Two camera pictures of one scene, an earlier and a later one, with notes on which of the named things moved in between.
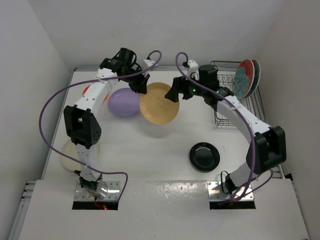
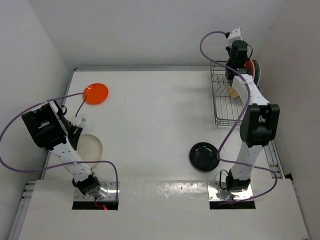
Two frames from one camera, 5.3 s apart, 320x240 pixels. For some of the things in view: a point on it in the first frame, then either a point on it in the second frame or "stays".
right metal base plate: (216, 193) stays
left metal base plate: (112, 189) stays
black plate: (204, 156) stays
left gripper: (140, 86) to (73, 138)
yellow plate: (155, 107) to (232, 92)
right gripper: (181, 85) to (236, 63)
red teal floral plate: (257, 77) stays
